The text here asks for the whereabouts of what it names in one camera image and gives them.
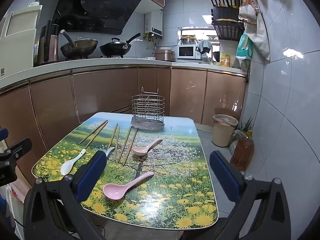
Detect white kitchen countertop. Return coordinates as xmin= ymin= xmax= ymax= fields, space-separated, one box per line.
xmin=0 ymin=56 xmax=250 ymax=88

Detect flower print table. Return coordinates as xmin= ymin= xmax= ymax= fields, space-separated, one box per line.
xmin=31 ymin=112 xmax=219 ymax=230

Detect brown rice cooker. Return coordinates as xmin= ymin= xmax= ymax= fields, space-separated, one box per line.
xmin=153 ymin=49 xmax=175 ymax=62

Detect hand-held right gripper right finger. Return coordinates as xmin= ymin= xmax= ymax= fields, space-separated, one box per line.
xmin=209 ymin=151 xmax=292 ymax=240

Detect bronze wok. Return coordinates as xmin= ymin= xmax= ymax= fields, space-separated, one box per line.
xmin=60 ymin=29 xmax=98 ymax=58

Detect blue grey cloth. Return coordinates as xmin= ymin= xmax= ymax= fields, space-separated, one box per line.
xmin=195 ymin=40 xmax=213 ymax=54

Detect pink ceramic spoon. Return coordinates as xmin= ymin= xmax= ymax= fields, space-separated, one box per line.
xmin=132 ymin=138 xmax=163 ymax=156
xmin=103 ymin=172 xmax=154 ymax=201

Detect white microwave oven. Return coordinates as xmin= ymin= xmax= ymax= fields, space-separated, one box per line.
xmin=177 ymin=44 xmax=200 ymax=60

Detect green onions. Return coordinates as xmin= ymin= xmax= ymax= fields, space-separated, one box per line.
xmin=236 ymin=116 xmax=254 ymax=135

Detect black range hood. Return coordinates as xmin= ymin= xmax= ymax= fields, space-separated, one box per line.
xmin=51 ymin=0 xmax=148 ymax=35

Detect beige trash bin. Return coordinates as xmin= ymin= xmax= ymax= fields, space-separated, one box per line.
xmin=212 ymin=114 xmax=239 ymax=147

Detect cooking oil bottle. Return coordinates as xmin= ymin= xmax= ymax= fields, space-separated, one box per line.
xmin=230 ymin=130 xmax=255 ymax=171

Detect clear plastic bag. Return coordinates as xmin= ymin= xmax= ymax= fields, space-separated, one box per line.
xmin=229 ymin=129 xmax=247 ymax=153

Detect black wall rack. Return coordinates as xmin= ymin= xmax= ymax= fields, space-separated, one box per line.
xmin=209 ymin=0 xmax=247 ymax=42

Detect metal wire utensil holder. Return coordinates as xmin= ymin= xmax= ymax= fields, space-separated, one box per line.
xmin=132 ymin=87 xmax=165 ymax=128

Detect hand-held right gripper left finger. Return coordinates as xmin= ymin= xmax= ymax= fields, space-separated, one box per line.
xmin=23 ymin=151 xmax=108 ymax=240

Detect steel pot with glass lid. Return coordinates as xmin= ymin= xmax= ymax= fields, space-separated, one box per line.
xmin=180 ymin=34 xmax=198 ymax=45

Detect white ceramic spoon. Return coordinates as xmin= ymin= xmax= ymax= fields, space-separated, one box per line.
xmin=60 ymin=149 xmax=87 ymax=176

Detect black wok with lid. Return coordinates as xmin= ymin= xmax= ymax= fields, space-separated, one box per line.
xmin=100 ymin=33 xmax=141 ymax=57

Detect yellow packet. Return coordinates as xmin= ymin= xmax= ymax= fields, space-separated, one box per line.
xmin=220 ymin=52 xmax=231 ymax=67

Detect pink and black thermos jug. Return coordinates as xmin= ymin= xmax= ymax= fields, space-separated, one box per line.
xmin=37 ymin=20 xmax=60 ymax=65

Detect white plastic bags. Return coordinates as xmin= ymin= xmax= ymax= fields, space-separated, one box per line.
xmin=239 ymin=0 xmax=270 ymax=60

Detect white water heater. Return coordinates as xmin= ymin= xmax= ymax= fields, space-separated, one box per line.
xmin=144 ymin=9 xmax=163 ymax=37

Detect green tissue pack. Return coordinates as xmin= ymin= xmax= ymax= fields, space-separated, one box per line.
xmin=236 ymin=33 xmax=254 ymax=61

